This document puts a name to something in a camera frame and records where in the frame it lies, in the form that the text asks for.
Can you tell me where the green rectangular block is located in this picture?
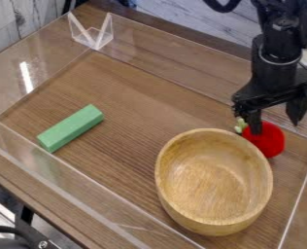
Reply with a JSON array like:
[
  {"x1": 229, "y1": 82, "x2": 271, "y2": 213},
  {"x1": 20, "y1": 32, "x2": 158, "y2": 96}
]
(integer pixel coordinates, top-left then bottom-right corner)
[{"x1": 37, "y1": 104, "x2": 105, "y2": 153}]

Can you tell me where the red plush strawberry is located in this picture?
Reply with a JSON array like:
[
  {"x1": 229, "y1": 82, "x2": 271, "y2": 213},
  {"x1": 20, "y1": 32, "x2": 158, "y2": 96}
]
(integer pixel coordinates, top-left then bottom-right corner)
[{"x1": 234, "y1": 118, "x2": 285, "y2": 159}]

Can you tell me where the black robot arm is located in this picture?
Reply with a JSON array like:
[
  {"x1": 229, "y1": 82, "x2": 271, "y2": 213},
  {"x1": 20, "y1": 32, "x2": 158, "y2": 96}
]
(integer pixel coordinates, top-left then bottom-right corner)
[{"x1": 233, "y1": 0, "x2": 307, "y2": 135}]

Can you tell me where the clear acrylic corner bracket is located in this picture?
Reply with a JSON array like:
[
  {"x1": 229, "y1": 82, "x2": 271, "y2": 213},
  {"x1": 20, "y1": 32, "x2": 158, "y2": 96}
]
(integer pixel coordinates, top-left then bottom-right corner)
[{"x1": 68, "y1": 13, "x2": 114, "y2": 51}]

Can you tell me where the black cable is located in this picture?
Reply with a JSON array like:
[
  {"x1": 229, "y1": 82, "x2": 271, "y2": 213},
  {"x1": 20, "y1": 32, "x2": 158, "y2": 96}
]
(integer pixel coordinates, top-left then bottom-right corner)
[{"x1": 0, "y1": 223, "x2": 22, "y2": 241}]

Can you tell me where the clear acrylic tray wall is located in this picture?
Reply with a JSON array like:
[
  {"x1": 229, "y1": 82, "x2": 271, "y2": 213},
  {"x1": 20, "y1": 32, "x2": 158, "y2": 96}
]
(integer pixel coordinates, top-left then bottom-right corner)
[{"x1": 0, "y1": 123, "x2": 205, "y2": 249}]

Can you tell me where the black table leg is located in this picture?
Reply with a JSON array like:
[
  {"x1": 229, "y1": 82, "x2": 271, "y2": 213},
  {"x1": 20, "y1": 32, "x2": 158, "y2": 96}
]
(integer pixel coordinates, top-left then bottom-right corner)
[{"x1": 16, "y1": 205, "x2": 62, "y2": 249}]

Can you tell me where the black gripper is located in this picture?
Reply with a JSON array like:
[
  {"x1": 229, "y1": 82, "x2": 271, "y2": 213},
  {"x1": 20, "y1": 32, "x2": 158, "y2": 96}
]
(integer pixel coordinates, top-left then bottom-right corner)
[{"x1": 231, "y1": 68, "x2": 307, "y2": 135}]

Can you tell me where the wooden bowl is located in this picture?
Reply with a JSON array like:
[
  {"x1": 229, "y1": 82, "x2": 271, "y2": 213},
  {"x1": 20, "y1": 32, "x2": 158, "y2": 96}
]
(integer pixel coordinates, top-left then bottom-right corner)
[{"x1": 155, "y1": 128, "x2": 274, "y2": 236}]

